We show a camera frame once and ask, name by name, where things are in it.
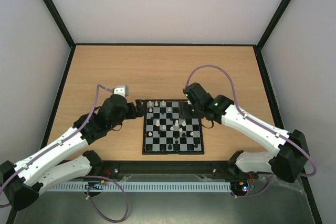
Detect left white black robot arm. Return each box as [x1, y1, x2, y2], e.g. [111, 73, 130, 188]
[1, 94, 143, 211]

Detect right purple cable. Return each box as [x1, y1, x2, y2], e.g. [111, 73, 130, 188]
[185, 64, 317, 199]

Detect black and silver chessboard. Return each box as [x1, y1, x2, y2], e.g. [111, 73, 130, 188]
[142, 99, 205, 155]

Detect purple cable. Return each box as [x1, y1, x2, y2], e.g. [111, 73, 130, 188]
[0, 84, 131, 222]
[185, 64, 317, 199]

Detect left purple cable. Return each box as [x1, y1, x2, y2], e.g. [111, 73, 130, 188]
[0, 84, 131, 222]

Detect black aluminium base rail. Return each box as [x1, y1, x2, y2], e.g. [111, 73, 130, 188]
[90, 161, 263, 182]

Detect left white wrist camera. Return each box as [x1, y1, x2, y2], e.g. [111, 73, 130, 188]
[113, 85, 129, 97]

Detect light blue cable duct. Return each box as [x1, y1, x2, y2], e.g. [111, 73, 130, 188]
[49, 181, 231, 193]

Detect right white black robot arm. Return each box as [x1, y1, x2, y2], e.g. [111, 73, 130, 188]
[180, 83, 308, 183]

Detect black frame posts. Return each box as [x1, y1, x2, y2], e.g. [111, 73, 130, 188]
[26, 0, 323, 224]

